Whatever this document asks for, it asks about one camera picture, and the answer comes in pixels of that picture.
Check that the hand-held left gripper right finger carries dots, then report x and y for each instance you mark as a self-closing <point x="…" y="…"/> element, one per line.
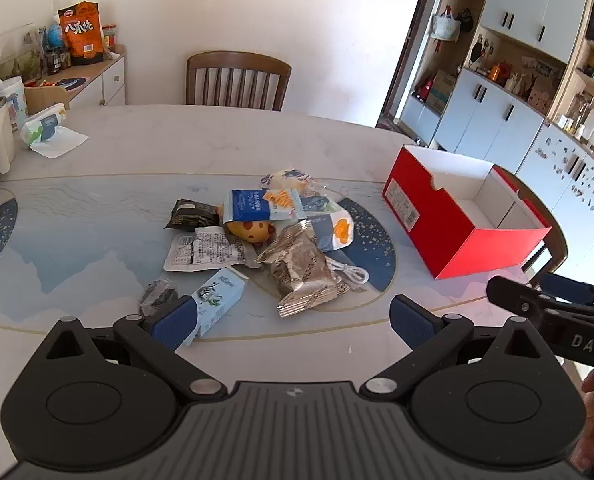
<point x="412" y="320"/>

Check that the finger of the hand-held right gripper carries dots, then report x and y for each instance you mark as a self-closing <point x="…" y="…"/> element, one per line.
<point x="569" y="287"/>
<point x="512" y="295"/>

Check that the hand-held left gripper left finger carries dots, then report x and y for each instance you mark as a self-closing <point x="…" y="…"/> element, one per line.
<point x="174" y="317"/>

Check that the black packet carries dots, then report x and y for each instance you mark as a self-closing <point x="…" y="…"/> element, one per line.
<point x="157" y="295"/>

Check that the white printed pouch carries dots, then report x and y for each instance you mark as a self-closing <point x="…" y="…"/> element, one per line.
<point x="207" y="250"/>

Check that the dark green packet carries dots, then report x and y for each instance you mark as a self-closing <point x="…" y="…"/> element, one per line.
<point x="192" y="215"/>

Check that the yellow spotted toy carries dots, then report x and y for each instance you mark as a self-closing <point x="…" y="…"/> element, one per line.
<point x="247" y="231"/>

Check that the white blue bread packet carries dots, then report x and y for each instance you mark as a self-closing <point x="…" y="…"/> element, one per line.
<point x="334" y="230"/>

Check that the red cardboard box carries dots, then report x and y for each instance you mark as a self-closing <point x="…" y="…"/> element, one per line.
<point x="427" y="200"/>

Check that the blue biscuit packet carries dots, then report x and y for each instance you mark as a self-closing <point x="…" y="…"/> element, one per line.
<point x="249" y="205"/>

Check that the round cake packet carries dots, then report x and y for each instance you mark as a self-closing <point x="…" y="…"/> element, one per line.
<point x="289" y="180"/>

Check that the white marble desktop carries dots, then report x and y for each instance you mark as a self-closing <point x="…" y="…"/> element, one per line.
<point x="127" y="135"/>

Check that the brown wooden chair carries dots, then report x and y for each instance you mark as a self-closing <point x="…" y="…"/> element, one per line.
<point x="237" y="67"/>
<point x="557" y="240"/>

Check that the white teal carton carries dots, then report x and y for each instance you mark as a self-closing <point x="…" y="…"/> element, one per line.
<point x="219" y="292"/>

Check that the brown cardboard carton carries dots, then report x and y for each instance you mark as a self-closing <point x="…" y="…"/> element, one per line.
<point x="442" y="90"/>

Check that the tissue pack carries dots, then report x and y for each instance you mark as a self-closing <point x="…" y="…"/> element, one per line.
<point x="42" y="127"/>

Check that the white wooden sideboard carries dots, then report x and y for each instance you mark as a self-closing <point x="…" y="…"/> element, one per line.
<point x="109" y="82"/>

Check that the light wooden board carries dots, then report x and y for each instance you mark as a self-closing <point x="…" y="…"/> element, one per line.
<point x="44" y="97"/>

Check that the round blue coaster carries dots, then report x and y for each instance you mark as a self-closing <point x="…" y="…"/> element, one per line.
<point x="71" y="82"/>

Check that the dark wooden door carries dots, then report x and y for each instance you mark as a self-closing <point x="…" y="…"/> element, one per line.
<point x="407" y="50"/>

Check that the white printed cup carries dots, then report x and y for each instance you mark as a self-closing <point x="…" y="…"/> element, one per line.
<point x="14" y="100"/>

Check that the white tote bag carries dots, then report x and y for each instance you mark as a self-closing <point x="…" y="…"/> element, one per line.
<point x="444" y="27"/>

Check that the dark glass jar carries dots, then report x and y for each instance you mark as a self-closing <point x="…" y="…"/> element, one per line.
<point x="57" y="60"/>

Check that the red lidded jar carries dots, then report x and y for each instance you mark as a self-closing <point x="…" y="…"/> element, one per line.
<point x="109" y="37"/>

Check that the orange snack bag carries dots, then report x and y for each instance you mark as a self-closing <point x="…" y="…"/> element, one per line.
<point x="83" y="32"/>

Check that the clear framed picture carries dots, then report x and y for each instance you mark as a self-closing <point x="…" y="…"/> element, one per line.
<point x="17" y="57"/>

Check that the small blue globe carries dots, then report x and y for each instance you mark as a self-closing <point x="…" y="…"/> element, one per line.
<point x="55" y="35"/>

